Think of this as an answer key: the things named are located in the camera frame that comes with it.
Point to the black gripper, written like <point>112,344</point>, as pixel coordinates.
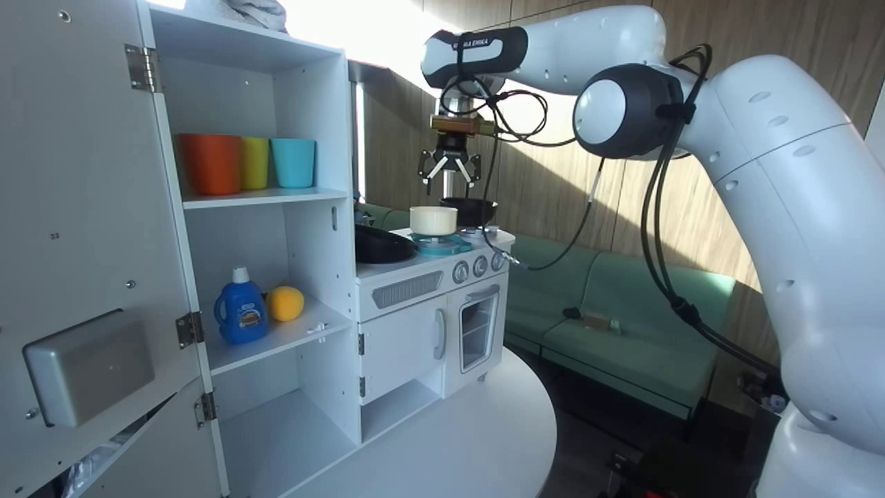
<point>452,155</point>

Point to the white bowl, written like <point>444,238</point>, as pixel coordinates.
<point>433,220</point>

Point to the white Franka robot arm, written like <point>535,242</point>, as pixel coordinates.
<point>791,229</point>

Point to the black wok pan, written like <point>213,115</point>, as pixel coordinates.
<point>477,211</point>

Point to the teal toy burner plate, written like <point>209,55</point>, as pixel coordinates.
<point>445,247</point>

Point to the black frying pan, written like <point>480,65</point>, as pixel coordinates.
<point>381,247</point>

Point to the light blue cup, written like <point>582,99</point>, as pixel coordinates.
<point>293,163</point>

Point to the yellow-green cup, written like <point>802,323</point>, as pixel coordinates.
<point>256,163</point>

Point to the white toy kitchen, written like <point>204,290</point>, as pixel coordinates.
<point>304,306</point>

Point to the small brown box device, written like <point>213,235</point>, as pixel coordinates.
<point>594,321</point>

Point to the yellow toy lemon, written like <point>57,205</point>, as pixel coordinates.
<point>286,303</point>

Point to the orange cup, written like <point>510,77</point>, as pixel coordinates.
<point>211,167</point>

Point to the blue detergent bottle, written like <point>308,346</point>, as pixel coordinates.
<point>240,310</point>

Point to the green sofa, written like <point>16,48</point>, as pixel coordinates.
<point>637,341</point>

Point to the round white table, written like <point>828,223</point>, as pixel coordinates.
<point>460,442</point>

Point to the tall white cabinet door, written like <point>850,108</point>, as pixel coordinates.
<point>84,229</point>

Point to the short white cabinet door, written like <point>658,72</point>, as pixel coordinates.
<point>166,451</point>

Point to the yellow wrist camera mount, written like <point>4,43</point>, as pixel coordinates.
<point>462,124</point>

